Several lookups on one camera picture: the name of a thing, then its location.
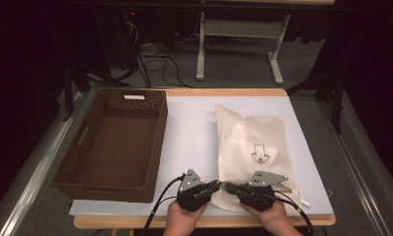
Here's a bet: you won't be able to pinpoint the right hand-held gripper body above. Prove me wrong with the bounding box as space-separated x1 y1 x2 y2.
238 170 289 212

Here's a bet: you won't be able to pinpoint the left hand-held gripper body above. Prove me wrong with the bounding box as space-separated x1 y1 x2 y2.
176 168 207 212

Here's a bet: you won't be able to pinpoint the cream drawstring laundry bag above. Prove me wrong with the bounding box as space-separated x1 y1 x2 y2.
210 104 311 217

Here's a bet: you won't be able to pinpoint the brown woven basket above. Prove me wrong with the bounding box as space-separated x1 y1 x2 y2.
50 88 169 204

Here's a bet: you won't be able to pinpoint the person's left hand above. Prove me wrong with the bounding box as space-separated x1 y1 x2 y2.
164 200 209 232

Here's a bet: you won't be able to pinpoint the person's right hand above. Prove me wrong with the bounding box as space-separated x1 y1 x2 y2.
240 200 298 234

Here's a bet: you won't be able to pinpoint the white table mat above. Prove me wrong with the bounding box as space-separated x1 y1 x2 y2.
68 94 335 217

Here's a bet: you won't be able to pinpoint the black tripod stand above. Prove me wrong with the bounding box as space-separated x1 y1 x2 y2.
286 70 346 134
61 60 130 122

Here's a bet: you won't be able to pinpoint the black computer tower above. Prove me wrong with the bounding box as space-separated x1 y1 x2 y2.
119 8 143 72

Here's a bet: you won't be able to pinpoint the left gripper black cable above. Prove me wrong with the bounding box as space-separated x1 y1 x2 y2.
143 173 187 236

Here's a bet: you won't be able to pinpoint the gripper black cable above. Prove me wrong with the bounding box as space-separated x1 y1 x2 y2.
143 173 187 236
272 191 315 236

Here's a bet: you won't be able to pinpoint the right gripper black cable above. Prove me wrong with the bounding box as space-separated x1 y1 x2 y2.
272 191 315 236

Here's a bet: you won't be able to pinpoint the aluminium rail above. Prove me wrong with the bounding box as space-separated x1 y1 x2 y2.
316 97 392 236
0 91 87 236

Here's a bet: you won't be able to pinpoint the black floor cables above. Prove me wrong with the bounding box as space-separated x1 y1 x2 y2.
137 42 194 89

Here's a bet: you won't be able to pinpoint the white desk frame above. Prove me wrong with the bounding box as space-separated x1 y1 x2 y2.
196 11 292 86

